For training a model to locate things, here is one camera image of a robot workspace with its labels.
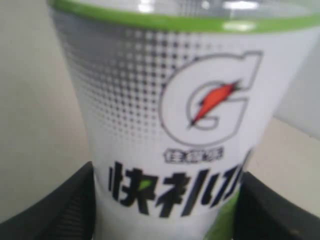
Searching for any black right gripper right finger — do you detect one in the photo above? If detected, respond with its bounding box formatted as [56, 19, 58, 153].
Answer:
[233, 172, 320, 240]

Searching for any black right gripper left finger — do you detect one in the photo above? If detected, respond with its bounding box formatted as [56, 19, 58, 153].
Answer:
[0, 162, 96, 240]

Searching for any clear plastic drink bottle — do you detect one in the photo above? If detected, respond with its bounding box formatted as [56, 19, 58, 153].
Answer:
[48, 0, 320, 240]

